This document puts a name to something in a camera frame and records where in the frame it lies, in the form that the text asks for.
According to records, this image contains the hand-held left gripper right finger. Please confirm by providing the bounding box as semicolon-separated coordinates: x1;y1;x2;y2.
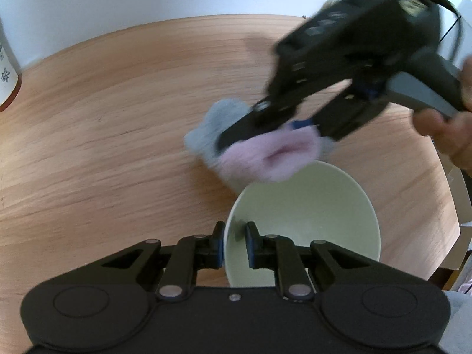
245;221;373;302

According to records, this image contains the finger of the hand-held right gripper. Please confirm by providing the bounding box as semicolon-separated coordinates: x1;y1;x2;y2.
217;95;296;153
313;84;389;141

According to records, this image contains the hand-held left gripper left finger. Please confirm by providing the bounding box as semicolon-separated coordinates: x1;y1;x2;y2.
101;221;226;302

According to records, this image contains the grey and pink cloth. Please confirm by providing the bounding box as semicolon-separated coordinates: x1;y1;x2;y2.
184;98;337;193

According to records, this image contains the pale green bowl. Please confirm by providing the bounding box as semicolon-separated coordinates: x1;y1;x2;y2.
224;160;381;288

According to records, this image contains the person's right hand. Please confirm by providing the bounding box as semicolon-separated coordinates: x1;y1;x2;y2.
412;55;472;178

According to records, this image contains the cardboard box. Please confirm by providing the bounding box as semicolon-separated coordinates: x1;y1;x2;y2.
440;153;472;290

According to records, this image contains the person's grey clothing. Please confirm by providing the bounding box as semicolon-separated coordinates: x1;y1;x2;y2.
442;289;472;354

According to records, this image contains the white tumbler with red lid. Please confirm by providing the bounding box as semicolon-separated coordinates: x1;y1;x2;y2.
0;18;23;112

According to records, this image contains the black cable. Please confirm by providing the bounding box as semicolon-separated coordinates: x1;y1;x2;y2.
413;0;464;61

